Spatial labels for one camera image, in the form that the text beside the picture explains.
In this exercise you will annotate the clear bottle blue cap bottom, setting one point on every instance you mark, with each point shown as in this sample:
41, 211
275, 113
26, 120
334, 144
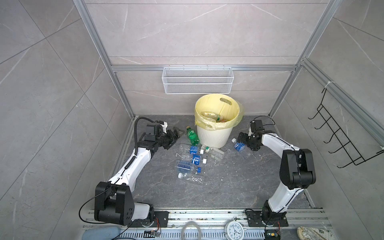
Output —
187, 167

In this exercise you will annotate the white wire mesh basket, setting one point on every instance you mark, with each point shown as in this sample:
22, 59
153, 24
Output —
194, 80

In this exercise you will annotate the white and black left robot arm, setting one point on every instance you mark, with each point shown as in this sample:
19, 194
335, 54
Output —
113, 200

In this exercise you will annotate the black wire hook rack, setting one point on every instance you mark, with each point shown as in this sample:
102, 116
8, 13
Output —
354, 156

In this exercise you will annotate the blue label bottle white cap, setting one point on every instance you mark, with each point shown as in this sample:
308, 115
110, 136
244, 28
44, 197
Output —
192, 150

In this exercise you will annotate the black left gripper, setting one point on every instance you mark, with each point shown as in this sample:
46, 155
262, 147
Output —
172, 138

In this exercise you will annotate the clear bottle green label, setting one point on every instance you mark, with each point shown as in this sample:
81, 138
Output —
212, 116

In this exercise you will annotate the clear tube loop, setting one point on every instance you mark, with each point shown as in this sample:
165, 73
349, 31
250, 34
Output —
191, 229

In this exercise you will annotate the green bottle near bin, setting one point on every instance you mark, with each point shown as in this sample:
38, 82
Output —
192, 136

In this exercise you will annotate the white bin with yellow bag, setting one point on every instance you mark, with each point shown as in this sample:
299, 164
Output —
212, 133

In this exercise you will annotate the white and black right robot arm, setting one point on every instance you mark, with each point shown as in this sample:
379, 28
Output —
297, 169

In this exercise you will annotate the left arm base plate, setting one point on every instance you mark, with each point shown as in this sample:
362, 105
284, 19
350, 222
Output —
155, 218

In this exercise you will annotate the crushed clear bottle white cap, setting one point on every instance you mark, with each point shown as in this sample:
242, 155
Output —
191, 178

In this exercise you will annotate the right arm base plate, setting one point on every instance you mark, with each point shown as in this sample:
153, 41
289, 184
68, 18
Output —
265, 218

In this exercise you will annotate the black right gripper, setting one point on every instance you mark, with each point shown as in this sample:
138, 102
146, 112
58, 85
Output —
244, 140

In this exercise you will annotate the white analog clock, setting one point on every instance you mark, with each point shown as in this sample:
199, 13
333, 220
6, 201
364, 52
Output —
234, 231

